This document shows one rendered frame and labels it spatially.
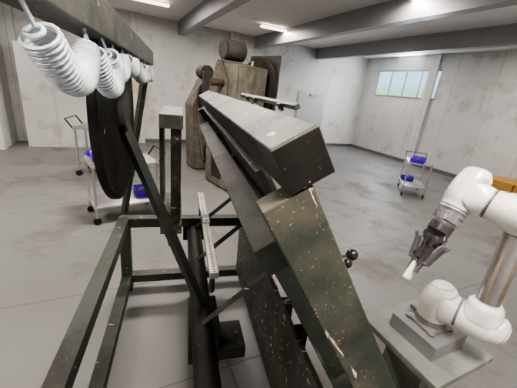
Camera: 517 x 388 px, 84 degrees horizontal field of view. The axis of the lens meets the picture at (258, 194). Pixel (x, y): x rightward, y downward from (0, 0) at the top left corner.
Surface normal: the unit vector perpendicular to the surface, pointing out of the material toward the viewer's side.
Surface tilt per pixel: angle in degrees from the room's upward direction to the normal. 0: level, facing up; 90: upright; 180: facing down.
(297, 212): 90
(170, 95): 90
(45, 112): 90
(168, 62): 90
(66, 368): 0
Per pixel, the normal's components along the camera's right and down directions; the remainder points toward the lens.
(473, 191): -0.54, -0.19
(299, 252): 0.24, 0.35
